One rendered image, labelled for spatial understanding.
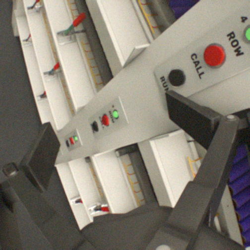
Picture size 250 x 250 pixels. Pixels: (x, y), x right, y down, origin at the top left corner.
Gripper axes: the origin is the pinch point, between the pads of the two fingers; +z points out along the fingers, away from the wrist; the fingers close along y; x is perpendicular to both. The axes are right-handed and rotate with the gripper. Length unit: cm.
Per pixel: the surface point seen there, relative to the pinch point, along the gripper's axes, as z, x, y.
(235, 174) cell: 0.0, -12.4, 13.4
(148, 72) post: 4.0, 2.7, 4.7
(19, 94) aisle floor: 72, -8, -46
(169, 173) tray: 0.9, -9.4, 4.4
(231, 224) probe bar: -4.4, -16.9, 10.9
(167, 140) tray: 3.3, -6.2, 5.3
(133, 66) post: 6.3, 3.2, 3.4
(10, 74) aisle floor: 77, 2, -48
